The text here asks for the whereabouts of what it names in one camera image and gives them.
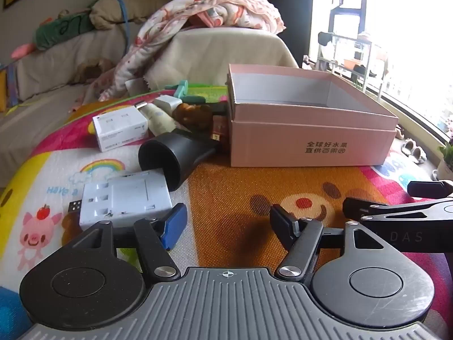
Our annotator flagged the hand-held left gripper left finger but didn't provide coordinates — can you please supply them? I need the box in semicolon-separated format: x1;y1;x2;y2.
60;203;188;283

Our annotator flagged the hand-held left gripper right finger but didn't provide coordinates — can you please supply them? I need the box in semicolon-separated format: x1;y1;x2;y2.
269;203;401;284

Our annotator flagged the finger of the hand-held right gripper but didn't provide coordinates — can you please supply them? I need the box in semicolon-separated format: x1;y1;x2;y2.
407;180;453;199
343;196;453;228

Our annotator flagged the white power strip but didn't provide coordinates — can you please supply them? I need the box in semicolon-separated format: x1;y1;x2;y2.
69;170;174;232

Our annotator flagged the pink cardboard box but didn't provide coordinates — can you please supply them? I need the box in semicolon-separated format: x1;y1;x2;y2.
226;64;399;168

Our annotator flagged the cream lotion bottle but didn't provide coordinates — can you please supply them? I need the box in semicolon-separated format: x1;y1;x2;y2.
136;102;178;137

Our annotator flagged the small white carton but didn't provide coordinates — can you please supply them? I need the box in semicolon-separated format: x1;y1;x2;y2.
93;105;148;152

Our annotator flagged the white charger plug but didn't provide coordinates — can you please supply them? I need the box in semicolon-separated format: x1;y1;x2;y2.
154;94;183;117

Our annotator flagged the teal plastic hand crank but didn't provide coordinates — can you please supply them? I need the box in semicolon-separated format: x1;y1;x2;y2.
164;81;189;98

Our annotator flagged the potted plant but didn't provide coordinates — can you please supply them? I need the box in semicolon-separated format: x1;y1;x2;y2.
432;138;453;181

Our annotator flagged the colourful cartoon play mat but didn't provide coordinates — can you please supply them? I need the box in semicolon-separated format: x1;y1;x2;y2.
0;88;453;340

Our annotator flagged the brown toy dog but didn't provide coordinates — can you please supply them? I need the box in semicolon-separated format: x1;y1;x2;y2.
173;103;213;126

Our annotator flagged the green flat packet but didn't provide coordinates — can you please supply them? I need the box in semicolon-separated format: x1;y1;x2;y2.
184;85;229;103

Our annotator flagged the metal balcony rack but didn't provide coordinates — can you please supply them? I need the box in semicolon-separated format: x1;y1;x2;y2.
317;32;390;89

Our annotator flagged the beige covered sofa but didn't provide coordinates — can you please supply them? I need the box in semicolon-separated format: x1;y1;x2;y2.
0;25;300;188

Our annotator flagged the dark curtain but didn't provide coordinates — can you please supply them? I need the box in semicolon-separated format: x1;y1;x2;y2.
267;0;314;69

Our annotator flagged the blue striped cloth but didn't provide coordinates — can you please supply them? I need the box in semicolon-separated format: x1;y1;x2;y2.
7;62;20;109

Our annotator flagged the floral blanket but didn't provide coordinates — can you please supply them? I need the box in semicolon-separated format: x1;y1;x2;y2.
72;0;287;110

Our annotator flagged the yellow cushion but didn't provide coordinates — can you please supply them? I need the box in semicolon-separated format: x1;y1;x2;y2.
0;69;8;112

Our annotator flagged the beige pillow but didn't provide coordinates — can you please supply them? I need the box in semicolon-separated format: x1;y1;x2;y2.
88;0;170;31

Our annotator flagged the green plush pillow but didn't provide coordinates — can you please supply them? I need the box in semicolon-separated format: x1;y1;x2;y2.
33;10;98;51

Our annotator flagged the blue strap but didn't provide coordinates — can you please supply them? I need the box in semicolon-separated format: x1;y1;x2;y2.
113;0;131;48

